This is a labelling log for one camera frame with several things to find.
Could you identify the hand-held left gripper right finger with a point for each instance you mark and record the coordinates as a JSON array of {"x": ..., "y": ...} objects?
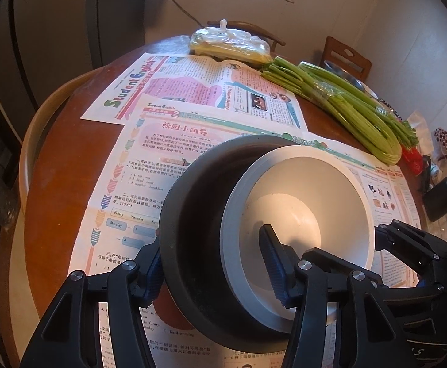
[{"x": 277, "y": 268}]

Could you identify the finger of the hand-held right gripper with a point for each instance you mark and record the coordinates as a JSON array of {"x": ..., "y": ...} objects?
[
  {"x": 432, "y": 286},
  {"x": 411, "y": 243}
]

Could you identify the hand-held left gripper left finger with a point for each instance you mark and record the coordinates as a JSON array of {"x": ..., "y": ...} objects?
[{"x": 153, "y": 276}]

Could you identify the stainless steel bowl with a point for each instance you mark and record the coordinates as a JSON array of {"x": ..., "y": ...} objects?
[{"x": 196, "y": 218}]

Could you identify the red paper bowl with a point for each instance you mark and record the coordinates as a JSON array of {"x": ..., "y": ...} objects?
[{"x": 304, "y": 184}]

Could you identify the black thermos bottle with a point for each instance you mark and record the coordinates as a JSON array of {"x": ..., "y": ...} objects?
[{"x": 444, "y": 195}]

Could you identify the red tissue box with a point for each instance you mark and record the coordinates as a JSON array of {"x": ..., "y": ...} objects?
[{"x": 413, "y": 159}]

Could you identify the beaded ornament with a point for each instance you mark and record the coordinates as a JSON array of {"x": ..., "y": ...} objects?
[{"x": 445, "y": 143}]

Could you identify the green header newspaper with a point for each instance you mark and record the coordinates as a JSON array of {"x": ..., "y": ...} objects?
[{"x": 142, "y": 153}]

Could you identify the celery bunch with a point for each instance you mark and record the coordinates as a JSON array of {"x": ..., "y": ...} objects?
[{"x": 342, "y": 111}]

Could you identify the metal basin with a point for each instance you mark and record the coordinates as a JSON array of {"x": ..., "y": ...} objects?
[{"x": 352, "y": 78}]

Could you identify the pink printed newspaper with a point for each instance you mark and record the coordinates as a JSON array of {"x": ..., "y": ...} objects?
[{"x": 192, "y": 88}]

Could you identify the wooden chair with cutout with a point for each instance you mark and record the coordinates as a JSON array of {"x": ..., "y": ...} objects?
[{"x": 336, "y": 51}]

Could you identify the clear plastic food bag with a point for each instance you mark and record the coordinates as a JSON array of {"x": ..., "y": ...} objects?
[{"x": 223, "y": 44}]

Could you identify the grey refrigerator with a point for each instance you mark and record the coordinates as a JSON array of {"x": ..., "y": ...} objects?
[{"x": 54, "y": 27}]

